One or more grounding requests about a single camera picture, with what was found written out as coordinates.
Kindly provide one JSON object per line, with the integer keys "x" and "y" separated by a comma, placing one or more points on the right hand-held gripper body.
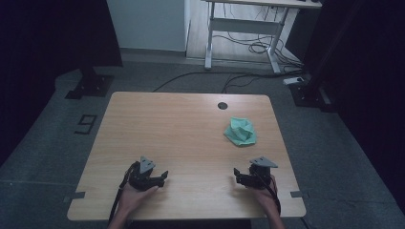
{"x": 259, "y": 178}

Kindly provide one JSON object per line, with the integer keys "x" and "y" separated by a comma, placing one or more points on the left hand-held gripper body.
{"x": 140, "y": 179}

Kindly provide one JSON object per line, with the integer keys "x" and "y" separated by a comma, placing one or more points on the green towel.
{"x": 240, "y": 132}

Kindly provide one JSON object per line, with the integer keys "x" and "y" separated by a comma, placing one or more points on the person's left hand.
{"x": 132, "y": 198}

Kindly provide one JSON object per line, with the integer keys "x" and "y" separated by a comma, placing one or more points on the person's right hand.
{"x": 269, "y": 198}

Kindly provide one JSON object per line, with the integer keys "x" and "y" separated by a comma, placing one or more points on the black round table grommet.
{"x": 222, "y": 106}

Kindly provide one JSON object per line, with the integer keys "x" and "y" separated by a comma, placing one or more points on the black stand base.
{"x": 305, "y": 95}
{"x": 92, "y": 86}

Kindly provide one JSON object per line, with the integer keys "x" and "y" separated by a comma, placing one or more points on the white power strip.
{"x": 293, "y": 80}

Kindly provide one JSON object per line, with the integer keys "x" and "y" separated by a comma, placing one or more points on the dark curtain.
{"x": 47, "y": 47}
{"x": 366, "y": 79}

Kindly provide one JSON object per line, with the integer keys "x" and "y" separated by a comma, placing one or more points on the white metal desk frame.
{"x": 242, "y": 25}

